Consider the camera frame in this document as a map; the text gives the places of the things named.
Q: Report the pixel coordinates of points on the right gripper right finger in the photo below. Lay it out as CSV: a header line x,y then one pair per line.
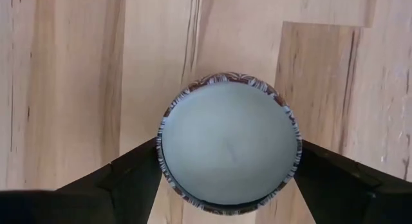
x,y
354,195

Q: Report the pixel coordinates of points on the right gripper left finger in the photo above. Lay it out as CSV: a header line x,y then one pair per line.
x,y
96,198

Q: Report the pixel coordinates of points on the red patterned candle tin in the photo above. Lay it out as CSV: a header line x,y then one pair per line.
x,y
228,143

